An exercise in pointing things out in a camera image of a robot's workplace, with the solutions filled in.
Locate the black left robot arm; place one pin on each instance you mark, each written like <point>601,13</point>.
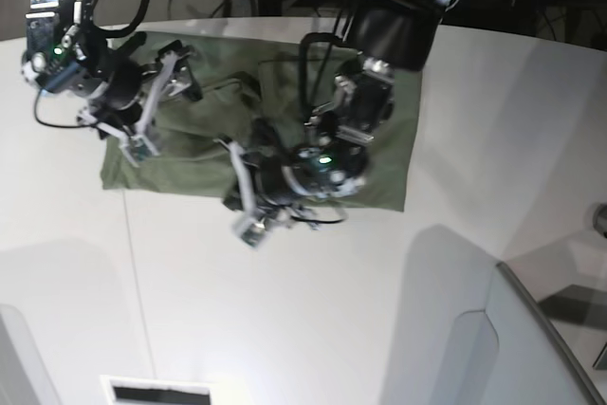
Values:
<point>397,32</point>

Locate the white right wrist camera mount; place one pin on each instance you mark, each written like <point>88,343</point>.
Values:
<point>123,106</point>

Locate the green t-shirt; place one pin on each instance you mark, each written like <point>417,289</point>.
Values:
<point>240,80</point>

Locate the white label with black bar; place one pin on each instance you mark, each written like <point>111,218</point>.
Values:
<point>134,390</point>

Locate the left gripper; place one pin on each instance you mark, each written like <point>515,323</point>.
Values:
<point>331,158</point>

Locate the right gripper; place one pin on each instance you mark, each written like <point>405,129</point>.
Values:
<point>67,51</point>

